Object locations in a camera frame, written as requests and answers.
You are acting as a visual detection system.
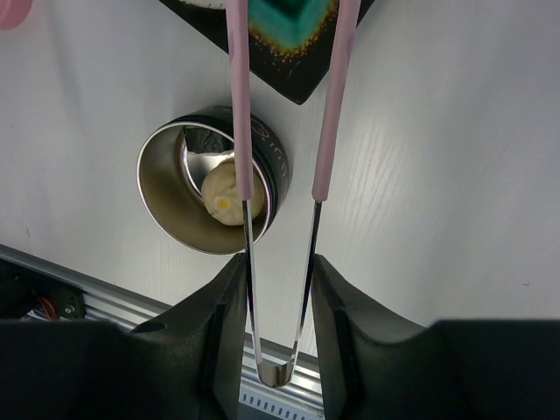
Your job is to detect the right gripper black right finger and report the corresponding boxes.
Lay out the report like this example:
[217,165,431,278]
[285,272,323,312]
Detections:
[311,255,559,419]

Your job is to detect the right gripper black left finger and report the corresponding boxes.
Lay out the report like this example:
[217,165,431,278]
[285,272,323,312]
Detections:
[1,255,246,419]

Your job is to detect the round cream steamed bun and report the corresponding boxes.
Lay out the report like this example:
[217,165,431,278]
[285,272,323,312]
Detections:
[201,159,243,227]

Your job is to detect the round steel lunch box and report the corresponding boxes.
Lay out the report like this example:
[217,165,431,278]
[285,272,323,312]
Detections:
[136,106,292,256]

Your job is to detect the pink metal tongs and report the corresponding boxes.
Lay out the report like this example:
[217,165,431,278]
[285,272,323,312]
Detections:
[226,1,361,389]

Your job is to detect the black seaweed sushi piece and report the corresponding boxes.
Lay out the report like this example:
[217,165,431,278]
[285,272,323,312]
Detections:
[183,126,234,155]

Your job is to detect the pink lunch box lid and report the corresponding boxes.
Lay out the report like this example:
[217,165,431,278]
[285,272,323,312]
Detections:
[0,0,32,31]

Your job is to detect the black teal square plate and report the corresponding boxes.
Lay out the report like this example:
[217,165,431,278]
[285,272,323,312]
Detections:
[159,0,377,106]

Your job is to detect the white sushi dark centre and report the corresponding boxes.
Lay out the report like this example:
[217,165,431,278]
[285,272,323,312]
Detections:
[181,0,225,11]

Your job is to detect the white slotted cable duct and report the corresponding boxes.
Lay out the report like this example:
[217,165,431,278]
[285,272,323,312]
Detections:
[239,390,325,420]

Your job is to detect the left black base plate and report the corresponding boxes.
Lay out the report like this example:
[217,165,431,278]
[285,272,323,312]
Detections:
[1,260,86,321]

